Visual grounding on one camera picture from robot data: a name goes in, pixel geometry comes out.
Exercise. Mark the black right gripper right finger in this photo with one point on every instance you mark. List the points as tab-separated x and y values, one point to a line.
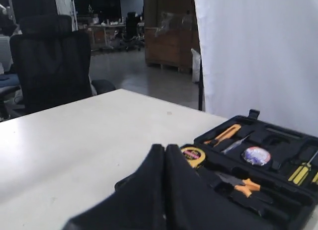
191	204

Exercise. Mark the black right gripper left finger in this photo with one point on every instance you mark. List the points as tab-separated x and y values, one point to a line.
136	205

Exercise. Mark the black electrical tape roll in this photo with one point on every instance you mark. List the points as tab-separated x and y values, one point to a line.
256	156

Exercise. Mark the black tool case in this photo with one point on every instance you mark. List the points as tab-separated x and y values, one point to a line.
293	205

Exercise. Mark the yellow tape measure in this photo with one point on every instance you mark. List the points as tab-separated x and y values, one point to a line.
194	156

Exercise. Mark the orange utility knife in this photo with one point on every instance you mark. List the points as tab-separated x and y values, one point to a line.
227	134

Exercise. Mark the yellow black precision screwdriver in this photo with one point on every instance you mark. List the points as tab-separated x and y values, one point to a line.
300	174

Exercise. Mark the black backdrop stand pole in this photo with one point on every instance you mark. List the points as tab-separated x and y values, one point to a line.
201	87

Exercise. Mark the distant black office chair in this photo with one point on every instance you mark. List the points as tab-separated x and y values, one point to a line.
130	39

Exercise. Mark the black mesh office chair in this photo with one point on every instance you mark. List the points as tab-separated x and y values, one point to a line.
51	67

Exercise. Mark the white backdrop cloth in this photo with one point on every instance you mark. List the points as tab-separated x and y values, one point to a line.
263	55

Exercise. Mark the wooden crate cabinet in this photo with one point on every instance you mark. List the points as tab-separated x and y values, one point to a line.
171	32

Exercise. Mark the distant desk with clutter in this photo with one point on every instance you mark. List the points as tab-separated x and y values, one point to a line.
105	36

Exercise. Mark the orange handled pliers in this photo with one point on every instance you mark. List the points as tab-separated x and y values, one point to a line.
245	186

